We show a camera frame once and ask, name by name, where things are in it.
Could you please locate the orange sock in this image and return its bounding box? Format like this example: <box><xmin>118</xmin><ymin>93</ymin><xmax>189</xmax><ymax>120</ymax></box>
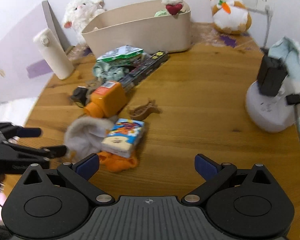
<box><xmin>97</xmin><ymin>151</ymin><xmax>139</xmax><ymax>173</ymax></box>

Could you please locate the cartoon tissue pack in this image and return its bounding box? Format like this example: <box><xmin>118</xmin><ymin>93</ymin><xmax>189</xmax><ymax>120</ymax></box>
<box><xmin>101</xmin><ymin>118</ymin><xmax>145</xmax><ymax>158</ymax></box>

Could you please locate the orange bottle with label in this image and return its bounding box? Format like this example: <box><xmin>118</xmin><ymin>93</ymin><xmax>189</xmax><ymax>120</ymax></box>
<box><xmin>84</xmin><ymin>81</ymin><xmax>128</xmax><ymax>118</ymax></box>

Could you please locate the brown hair claw clip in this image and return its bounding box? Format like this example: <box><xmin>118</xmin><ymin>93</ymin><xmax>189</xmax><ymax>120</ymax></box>
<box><xmin>127</xmin><ymin>99</ymin><xmax>162</xmax><ymax>121</ymax></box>

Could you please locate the light green snack bag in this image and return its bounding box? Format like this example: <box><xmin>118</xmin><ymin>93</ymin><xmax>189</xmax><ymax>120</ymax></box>
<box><xmin>154</xmin><ymin>9</ymin><xmax>170</xmax><ymax>17</ymax></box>

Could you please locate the small white plush red heart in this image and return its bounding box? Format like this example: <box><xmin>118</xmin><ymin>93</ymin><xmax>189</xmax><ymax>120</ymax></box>
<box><xmin>161</xmin><ymin>0</ymin><xmax>184</xmax><ymax>16</ymax></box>

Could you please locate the grey hair claw clip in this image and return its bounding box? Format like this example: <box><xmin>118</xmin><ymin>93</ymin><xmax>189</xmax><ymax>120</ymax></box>
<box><xmin>86</xmin><ymin>79</ymin><xmax>102</xmax><ymax>94</ymax></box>

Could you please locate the white round power strip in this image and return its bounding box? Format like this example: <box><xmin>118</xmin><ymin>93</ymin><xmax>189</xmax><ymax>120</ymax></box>
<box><xmin>245</xmin><ymin>80</ymin><xmax>295</xmax><ymax>133</ymax></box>

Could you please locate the white thermos bottle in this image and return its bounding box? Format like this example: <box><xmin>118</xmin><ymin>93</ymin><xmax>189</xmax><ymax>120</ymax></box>
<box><xmin>33</xmin><ymin>28</ymin><xmax>75</xmax><ymax>80</ymax></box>

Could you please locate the green plaid scrunchie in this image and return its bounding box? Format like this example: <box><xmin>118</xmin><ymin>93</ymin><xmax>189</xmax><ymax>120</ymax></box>
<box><xmin>92</xmin><ymin>61</ymin><xmax>135</xmax><ymax>82</ymax></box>

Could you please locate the black power adapter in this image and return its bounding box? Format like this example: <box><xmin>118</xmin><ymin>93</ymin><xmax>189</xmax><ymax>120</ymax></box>
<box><xmin>257</xmin><ymin>55</ymin><xmax>288</xmax><ymax>97</ymax></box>

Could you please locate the black long toothpaste box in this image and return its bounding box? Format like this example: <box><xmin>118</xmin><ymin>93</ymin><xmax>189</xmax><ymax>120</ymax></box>
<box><xmin>119</xmin><ymin>51</ymin><xmax>170</xmax><ymax>92</ymax></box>

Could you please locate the light blue folded cloth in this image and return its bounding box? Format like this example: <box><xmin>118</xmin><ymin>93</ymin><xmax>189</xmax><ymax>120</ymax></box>
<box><xmin>268</xmin><ymin>37</ymin><xmax>300</xmax><ymax>95</ymax></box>

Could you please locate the green white snack packet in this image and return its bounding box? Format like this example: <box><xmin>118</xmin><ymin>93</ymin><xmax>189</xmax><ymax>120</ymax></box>
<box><xmin>97</xmin><ymin>45</ymin><xmax>143</xmax><ymax>64</ymax></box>

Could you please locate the white plush lamb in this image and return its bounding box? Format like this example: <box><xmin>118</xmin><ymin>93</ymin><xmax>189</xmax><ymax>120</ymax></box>
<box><xmin>62</xmin><ymin>0</ymin><xmax>105</xmax><ymax>45</ymax></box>

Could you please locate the orange hamster plush with carrot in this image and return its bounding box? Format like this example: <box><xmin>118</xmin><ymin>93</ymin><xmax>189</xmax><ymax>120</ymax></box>
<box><xmin>210</xmin><ymin>0</ymin><xmax>252</xmax><ymax>35</ymax></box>

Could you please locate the beige plastic storage bin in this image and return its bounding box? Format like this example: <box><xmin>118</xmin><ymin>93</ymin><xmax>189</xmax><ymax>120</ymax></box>
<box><xmin>82</xmin><ymin>0</ymin><xmax>191</xmax><ymax>56</ymax></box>

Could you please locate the white power cable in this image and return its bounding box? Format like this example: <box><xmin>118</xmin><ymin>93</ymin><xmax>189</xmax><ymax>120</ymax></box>
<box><xmin>262</xmin><ymin>4</ymin><xmax>274</xmax><ymax>51</ymax></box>

